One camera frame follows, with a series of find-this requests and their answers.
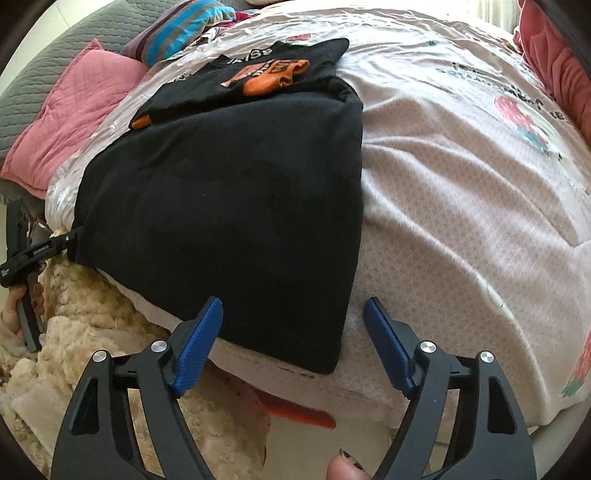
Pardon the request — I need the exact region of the orange flat object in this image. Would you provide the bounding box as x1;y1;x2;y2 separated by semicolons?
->
259;392;336;430

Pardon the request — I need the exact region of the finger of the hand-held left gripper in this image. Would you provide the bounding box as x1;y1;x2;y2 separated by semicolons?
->
46;226;84;253

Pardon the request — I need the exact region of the pink spotted cloth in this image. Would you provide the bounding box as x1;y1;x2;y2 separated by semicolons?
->
225;378;272;446

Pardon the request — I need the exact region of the pink quilted pillow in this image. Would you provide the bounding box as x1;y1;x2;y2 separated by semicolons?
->
0;39;148;199

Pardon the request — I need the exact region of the person's right hand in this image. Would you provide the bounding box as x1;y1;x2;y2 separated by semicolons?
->
326;449;372;480

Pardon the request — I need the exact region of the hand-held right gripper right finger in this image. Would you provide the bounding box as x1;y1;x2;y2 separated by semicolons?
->
363;298;539;480

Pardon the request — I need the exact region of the striped pillow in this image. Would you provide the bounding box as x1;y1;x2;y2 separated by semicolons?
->
122;0;250;68

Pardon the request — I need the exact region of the pink blanket bundle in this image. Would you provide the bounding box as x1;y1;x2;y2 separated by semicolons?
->
512;0;591;134

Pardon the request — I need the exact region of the pink printed blanket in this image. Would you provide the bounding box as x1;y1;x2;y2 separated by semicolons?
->
44;0;591;428

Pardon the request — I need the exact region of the person's left hand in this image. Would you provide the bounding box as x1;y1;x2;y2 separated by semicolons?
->
0;281;46;343

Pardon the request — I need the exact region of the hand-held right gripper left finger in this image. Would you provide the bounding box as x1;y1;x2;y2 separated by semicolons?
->
51;296;225;480

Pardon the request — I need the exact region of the black sweater with orange cuffs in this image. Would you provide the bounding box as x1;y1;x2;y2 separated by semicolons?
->
71;38;365;376

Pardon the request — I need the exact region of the cream fluffy rug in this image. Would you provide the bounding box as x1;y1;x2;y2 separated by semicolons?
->
0;258;269;480

